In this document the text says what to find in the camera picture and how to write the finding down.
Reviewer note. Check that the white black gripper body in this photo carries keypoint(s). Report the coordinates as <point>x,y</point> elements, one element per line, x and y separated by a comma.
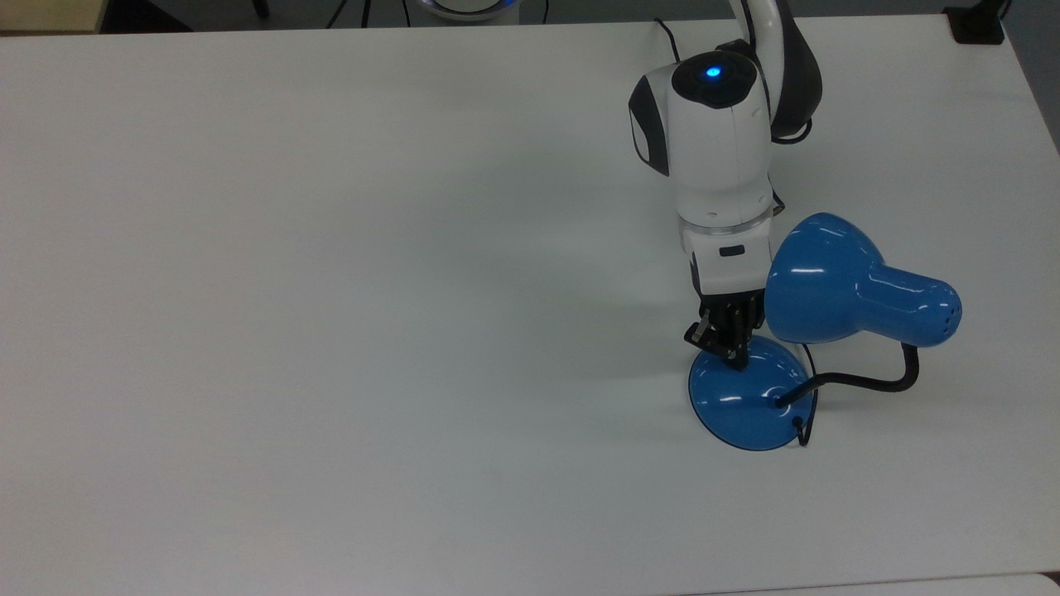
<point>729,265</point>

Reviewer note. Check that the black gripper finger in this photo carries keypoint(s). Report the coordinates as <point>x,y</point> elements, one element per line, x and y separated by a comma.
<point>698,334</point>
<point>735,352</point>

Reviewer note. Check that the blue desk lamp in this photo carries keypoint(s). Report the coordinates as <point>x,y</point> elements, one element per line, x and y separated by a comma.
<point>828,281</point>

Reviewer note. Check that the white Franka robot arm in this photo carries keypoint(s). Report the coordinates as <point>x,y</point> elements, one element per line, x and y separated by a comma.
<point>716,141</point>

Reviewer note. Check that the black clamp stand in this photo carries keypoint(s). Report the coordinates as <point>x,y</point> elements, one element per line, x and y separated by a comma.
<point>977,25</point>

